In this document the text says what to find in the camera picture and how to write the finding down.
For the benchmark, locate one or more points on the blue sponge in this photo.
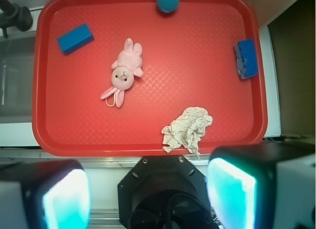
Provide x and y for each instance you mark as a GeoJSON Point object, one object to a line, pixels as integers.
{"type": "Point", "coordinates": [247, 65]}

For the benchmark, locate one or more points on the red plastic tray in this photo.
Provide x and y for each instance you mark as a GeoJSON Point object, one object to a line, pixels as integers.
{"type": "Point", "coordinates": [188, 61]}

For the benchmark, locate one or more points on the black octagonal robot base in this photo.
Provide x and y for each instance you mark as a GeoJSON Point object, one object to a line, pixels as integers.
{"type": "Point", "coordinates": [164, 192]}

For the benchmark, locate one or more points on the pink plush bunny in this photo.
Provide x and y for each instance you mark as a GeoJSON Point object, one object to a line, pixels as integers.
{"type": "Point", "coordinates": [125, 68]}

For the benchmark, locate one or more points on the teal textured ball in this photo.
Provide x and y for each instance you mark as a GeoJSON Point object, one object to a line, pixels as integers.
{"type": "Point", "coordinates": [167, 6]}

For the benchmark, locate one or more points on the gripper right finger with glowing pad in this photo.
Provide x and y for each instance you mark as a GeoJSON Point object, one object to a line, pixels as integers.
{"type": "Point", "coordinates": [263, 186]}

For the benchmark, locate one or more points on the blue rectangular block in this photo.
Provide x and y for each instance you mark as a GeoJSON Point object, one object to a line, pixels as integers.
{"type": "Point", "coordinates": [75, 39]}

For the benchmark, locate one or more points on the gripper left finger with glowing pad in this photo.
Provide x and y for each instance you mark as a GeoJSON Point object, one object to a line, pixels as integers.
{"type": "Point", "coordinates": [45, 195]}

